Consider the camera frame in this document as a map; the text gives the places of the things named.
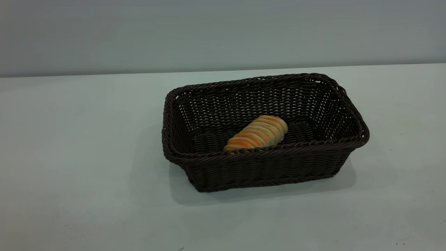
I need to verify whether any orange striped bread roll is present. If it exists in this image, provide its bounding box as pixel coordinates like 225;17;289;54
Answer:
223;115;289;152

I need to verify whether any dark brown woven wicker basket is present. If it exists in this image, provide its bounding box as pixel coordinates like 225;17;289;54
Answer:
162;73;370;193

